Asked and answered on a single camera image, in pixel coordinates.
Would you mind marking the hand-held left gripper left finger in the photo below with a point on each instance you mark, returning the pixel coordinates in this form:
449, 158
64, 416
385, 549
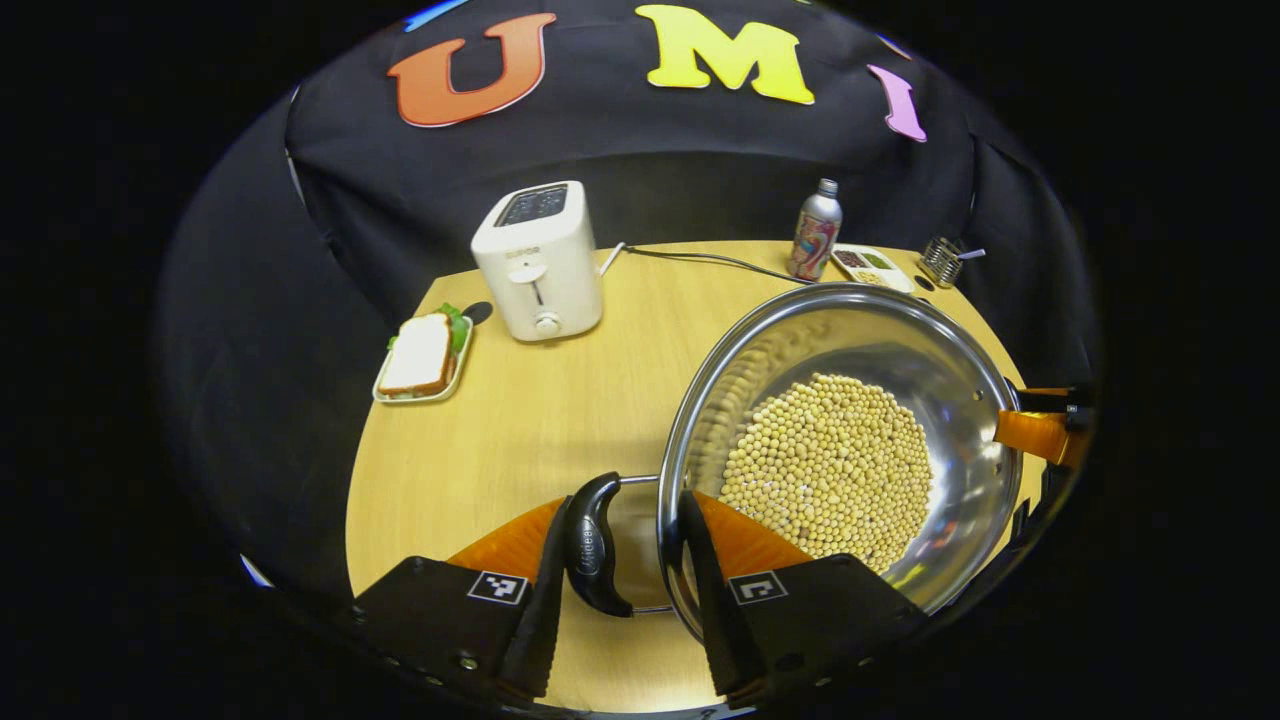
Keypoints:
545, 620

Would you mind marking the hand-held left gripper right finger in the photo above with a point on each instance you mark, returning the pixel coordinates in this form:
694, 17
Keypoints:
715, 610

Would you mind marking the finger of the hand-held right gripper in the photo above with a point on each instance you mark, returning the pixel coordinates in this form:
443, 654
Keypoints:
1030, 438
1050, 402

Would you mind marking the black induction cooktop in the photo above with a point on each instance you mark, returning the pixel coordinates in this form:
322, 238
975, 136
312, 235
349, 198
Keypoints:
1030, 520

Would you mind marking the stainless steel pot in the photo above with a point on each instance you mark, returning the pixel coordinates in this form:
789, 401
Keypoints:
850, 330

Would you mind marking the pile of soybeans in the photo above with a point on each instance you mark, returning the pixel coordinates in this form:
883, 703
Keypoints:
825, 470

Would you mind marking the white divided seasoning dish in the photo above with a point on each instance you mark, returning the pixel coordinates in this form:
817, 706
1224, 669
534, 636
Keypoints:
872, 268

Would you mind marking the silver patterned bottle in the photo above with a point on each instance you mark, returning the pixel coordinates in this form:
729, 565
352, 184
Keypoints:
815, 235

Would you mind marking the sandwich with lettuce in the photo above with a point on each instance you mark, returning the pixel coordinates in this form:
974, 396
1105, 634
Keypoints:
418, 355

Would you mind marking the white toaster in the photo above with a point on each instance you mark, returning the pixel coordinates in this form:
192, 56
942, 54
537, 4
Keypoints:
540, 280

